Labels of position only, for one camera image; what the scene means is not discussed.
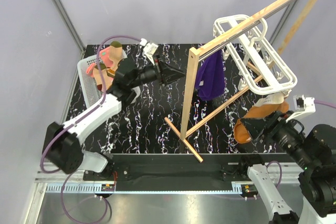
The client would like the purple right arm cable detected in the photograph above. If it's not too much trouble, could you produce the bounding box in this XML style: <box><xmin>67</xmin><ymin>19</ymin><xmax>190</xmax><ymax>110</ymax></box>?
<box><xmin>266</xmin><ymin>100</ymin><xmax>336</xmax><ymax>190</ymax></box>

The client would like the white clip hanger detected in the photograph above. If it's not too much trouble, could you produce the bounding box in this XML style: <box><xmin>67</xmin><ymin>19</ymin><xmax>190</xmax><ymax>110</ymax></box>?
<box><xmin>222</xmin><ymin>19</ymin><xmax>298</xmax><ymax>95</ymax></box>

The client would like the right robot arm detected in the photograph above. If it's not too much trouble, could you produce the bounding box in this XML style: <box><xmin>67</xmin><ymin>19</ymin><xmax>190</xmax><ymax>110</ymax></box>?
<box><xmin>238</xmin><ymin>111</ymin><xmax>335</xmax><ymax>223</ymax></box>

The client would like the purple sock pair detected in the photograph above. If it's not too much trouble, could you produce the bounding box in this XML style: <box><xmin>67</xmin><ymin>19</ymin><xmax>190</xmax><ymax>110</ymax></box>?
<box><xmin>195</xmin><ymin>51</ymin><xmax>225</xmax><ymax>101</ymax></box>

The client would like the orange sock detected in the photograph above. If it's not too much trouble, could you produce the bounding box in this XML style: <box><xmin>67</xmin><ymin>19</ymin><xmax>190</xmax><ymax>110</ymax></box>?
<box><xmin>233</xmin><ymin>94</ymin><xmax>289</xmax><ymax>145</ymax></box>

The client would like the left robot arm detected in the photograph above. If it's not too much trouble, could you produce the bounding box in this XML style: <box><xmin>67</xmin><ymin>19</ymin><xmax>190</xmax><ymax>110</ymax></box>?
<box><xmin>40</xmin><ymin>55</ymin><xmax>185</xmax><ymax>180</ymax></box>

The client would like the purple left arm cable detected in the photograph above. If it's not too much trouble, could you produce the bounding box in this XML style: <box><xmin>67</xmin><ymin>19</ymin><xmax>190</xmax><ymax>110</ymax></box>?
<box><xmin>39</xmin><ymin>34</ymin><xmax>144</xmax><ymax>222</ymax></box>

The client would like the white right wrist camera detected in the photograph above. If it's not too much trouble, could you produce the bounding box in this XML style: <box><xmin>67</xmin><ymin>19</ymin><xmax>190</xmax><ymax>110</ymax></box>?
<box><xmin>286</xmin><ymin>95</ymin><xmax>316</xmax><ymax>122</ymax></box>

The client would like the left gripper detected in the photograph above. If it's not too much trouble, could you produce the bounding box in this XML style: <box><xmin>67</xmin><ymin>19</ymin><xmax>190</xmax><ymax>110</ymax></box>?
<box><xmin>130</xmin><ymin>55</ymin><xmax>186</xmax><ymax>89</ymax></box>

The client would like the aluminium rail frame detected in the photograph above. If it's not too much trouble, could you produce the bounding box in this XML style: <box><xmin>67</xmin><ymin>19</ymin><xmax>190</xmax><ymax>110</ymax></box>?
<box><xmin>23</xmin><ymin>162</ymin><xmax>305</xmax><ymax>224</ymax></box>

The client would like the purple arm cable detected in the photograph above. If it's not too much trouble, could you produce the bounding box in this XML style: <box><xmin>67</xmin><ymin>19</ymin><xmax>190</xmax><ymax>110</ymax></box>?
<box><xmin>39</xmin><ymin>34</ymin><xmax>144</xmax><ymax>222</ymax></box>
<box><xmin>266</xmin><ymin>100</ymin><xmax>336</xmax><ymax>190</ymax></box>

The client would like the white plastic basket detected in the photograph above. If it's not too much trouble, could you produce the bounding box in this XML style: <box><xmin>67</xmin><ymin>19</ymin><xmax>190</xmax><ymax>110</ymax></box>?
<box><xmin>77</xmin><ymin>50</ymin><xmax>127</xmax><ymax>108</ymax></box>

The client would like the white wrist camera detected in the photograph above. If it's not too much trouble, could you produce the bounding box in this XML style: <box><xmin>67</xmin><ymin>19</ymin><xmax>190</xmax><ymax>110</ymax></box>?
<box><xmin>286</xmin><ymin>95</ymin><xmax>316</xmax><ymax>122</ymax></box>
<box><xmin>139</xmin><ymin>38</ymin><xmax>159</xmax><ymax>65</ymax></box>

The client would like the pink dotted sock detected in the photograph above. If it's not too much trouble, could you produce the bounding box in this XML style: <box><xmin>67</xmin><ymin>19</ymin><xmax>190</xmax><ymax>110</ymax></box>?
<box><xmin>86</xmin><ymin>63</ymin><xmax>99</xmax><ymax>78</ymax></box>
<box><xmin>99</xmin><ymin>47</ymin><xmax>114</xmax><ymax>68</ymax></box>

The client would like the wooden clothes rack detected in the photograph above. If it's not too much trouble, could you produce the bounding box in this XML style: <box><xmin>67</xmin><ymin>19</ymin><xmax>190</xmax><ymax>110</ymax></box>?
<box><xmin>165</xmin><ymin>0</ymin><xmax>317</xmax><ymax>163</ymax></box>

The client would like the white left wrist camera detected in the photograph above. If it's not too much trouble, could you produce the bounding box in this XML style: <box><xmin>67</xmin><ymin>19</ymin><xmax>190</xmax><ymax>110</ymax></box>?
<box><xmin>139</xmin><ymin>38</ymin><xmax>159</xmax><ymax>65</ymax></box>

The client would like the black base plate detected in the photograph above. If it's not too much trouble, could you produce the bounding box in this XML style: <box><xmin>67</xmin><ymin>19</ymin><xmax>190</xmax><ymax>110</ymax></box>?
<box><xmin>83</xmin><ymin>153</ymin><xmax>298</xmax><ymax>194</ymax></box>

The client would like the striped beige sock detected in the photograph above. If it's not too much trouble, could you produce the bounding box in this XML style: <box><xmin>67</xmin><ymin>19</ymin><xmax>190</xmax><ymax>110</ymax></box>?
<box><xmin>92</xmin><ymin>63</ymin><xmax>112</xmax><ymax>91</ymax></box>
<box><xmin>107</xmin><ymin>41</ymin><xmax>123</xmax><ymax>71</ymax></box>

